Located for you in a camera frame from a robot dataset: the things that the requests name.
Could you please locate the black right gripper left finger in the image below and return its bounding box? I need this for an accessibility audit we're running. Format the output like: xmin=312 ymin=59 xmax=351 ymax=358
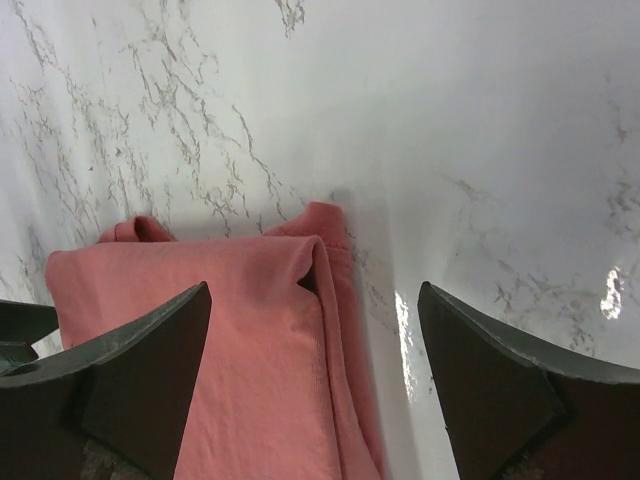
xmin=1 ymin=284 xmax=210 ymax=479

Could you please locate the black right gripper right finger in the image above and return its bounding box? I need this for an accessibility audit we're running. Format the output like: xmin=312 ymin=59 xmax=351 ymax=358
xmin=418 ymin=282 xmax=639 ymax=479

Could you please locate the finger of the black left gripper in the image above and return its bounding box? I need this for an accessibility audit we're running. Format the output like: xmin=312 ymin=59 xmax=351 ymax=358
xmin=1 ymin=300 xmax=59 ymax=375

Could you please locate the dusty pink t-shirt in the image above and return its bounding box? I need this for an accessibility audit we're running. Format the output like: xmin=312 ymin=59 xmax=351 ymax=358
xmin=45 ymin=202 xmax=386 ymax=479

